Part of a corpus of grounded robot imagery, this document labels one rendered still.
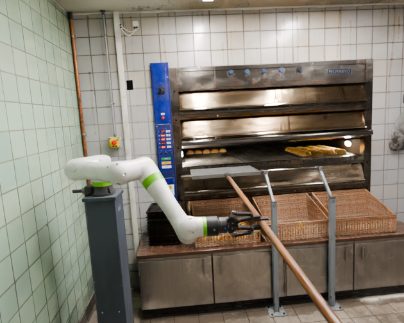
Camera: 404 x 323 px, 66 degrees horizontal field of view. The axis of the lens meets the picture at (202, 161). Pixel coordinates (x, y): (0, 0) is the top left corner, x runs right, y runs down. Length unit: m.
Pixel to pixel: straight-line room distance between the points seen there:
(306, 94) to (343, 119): 0.44
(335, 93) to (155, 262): 2.25
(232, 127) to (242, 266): 1.25
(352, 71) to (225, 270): 2.20
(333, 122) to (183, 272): 1.98
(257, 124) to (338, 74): 0.91
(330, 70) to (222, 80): 1.03
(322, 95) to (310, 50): 0.43
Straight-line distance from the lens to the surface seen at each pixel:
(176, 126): 2.94
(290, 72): 3.17
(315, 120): 3.23
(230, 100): 2.98
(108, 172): 1.60
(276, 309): 2.94
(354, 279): 3.14
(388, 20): 3.66
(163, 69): 2.94
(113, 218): 2.02
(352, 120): 3.39
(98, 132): 3.03
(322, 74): 3.29
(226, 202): 3.05
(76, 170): 1.87
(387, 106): 3.58
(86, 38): 3.12
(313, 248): 2.86
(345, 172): 3.43
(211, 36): 3.04
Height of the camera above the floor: 1.66
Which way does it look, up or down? 8 degrees down
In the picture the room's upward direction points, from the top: 3 degrees counter-clockwise
